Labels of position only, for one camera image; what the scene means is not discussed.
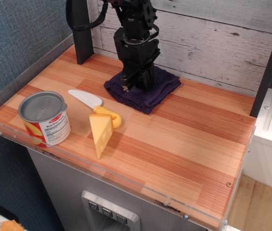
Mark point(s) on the white yellow toy knife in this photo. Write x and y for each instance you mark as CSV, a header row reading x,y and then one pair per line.
x,y
96,104

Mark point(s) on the white toy sink unit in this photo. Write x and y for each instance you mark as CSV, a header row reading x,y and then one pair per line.
x,y
258,161

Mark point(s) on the dark blue cloth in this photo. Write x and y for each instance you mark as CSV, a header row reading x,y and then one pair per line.
x,y
144,101

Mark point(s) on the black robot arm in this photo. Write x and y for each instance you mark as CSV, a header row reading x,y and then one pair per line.
x,y
137,17

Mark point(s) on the clear acrylic table guard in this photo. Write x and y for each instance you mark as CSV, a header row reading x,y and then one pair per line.
x,y
187,153

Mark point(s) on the silver toy fridge cabinet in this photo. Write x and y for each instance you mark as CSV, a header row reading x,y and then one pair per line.
x,y
64,184

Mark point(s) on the orange object bottom left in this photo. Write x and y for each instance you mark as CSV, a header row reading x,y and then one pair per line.
x,y
11,225

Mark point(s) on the silver dispenser button panel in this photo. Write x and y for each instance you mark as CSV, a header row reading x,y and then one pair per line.
x,y
105,215

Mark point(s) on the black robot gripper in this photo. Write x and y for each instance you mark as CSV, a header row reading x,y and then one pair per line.
x,y
137,56

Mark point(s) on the black vertical post left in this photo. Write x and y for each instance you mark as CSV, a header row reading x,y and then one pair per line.
x,y
77,15

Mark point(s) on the yellow toy cheese wedge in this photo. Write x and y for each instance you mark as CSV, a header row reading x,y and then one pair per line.
x,y
102,130

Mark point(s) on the toy tin can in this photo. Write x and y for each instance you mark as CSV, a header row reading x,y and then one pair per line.
x,y
45,118

